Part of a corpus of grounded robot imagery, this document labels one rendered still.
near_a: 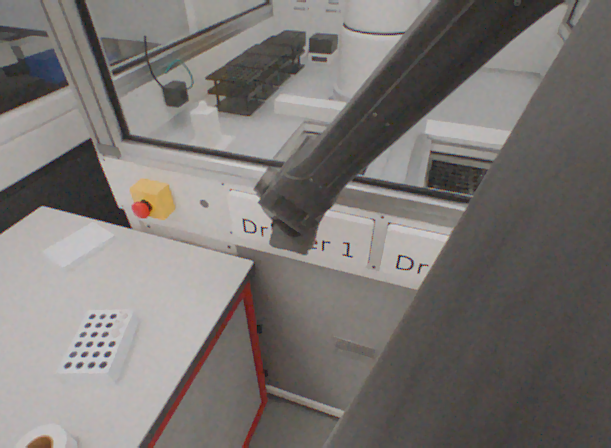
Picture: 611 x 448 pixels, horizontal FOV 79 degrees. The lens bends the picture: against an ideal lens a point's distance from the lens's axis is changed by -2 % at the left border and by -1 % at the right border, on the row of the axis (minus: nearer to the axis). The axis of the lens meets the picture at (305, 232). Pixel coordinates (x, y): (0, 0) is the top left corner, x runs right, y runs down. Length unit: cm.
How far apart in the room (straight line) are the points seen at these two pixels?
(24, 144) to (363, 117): 107
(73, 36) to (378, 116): 64
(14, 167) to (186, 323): 69
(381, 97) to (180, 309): 61
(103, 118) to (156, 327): 43
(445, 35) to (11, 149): 112
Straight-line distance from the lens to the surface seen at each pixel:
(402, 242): 68
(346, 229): 69
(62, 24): 83
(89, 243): 98
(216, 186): 78
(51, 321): 87
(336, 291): 87
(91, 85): 85
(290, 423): 146
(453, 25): 25
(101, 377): 72
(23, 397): 80
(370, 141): 31
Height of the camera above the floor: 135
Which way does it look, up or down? 41 degrees down
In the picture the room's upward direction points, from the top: straight up
